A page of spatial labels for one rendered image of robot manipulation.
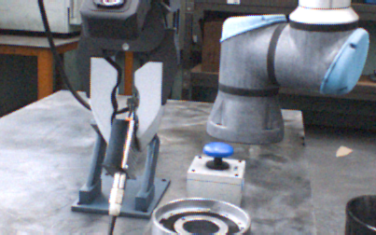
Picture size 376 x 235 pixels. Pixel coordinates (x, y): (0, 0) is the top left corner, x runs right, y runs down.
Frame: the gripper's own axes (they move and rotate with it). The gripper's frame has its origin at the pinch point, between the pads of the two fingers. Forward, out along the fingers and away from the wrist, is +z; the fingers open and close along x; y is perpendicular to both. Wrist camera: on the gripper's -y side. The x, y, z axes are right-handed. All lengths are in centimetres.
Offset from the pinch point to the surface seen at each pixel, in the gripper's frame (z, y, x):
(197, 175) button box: 9.0, 16.4, -5.1
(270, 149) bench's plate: 13.2, 45.0, -14.3
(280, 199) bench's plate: 13.2, 22.0, -16.0
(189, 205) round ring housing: 9.9, 8.7, -5.4
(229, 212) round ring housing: 10.0, 8.3, -10.0
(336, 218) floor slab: 93, 207, -51
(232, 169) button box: 8.6, 19.3, -9.4
